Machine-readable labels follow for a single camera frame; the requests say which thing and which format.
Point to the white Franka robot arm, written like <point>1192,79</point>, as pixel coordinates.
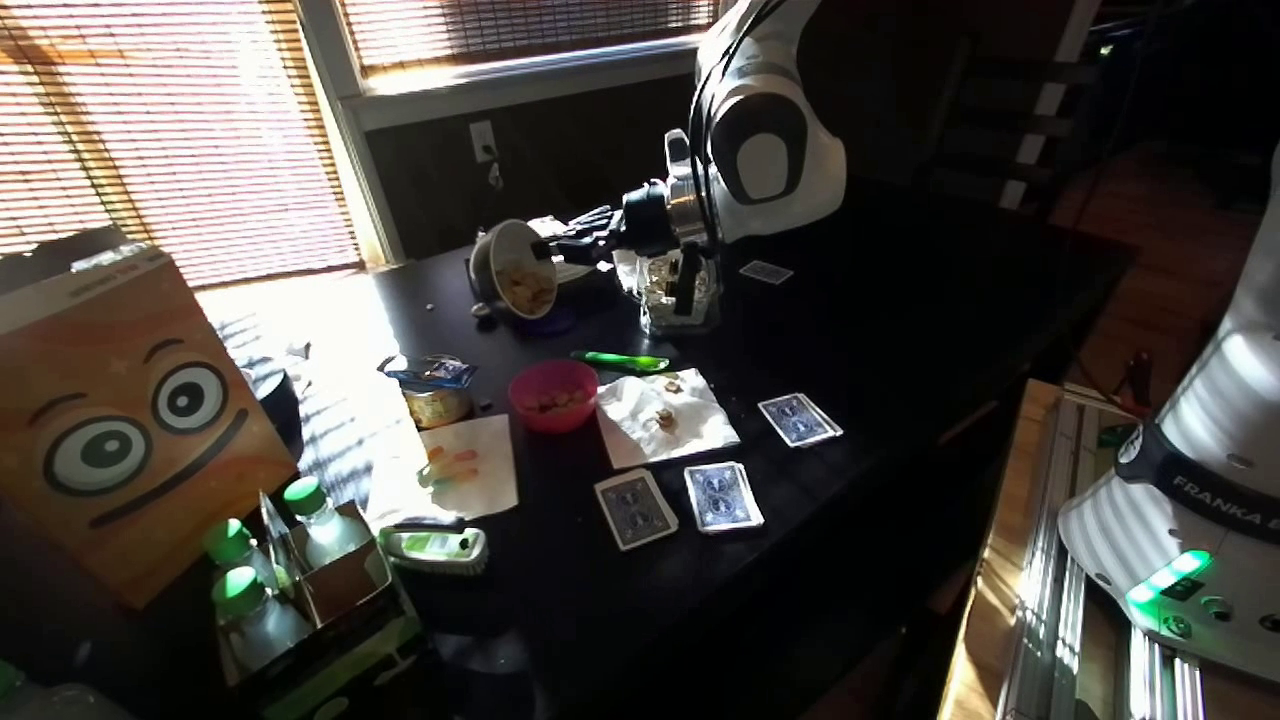
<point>786,147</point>

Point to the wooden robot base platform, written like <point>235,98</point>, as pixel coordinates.
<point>1013,587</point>

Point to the cardboard box with cartoon face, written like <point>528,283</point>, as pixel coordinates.
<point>120,427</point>

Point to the green and white device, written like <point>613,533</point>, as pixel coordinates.
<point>434,547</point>

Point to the paper sheet with orange print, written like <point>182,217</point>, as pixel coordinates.
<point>472,464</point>

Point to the green capped bottle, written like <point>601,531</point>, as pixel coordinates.
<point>228,547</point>
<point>310,512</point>
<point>245,607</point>

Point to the pink bowl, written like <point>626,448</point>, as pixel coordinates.
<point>554,402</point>

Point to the white wall outlet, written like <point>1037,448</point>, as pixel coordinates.
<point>482,142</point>

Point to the small round jar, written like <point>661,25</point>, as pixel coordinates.
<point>434,390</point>

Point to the brown cereal squares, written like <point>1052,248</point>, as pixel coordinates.
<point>527,283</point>

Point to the window blind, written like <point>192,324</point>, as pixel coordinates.
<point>175,132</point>
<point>495,25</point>

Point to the white napkin with crumbs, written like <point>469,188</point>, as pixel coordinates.
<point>661,419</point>

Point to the green bottles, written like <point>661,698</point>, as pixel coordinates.
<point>341,642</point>

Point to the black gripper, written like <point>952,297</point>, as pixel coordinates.
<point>643,225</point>

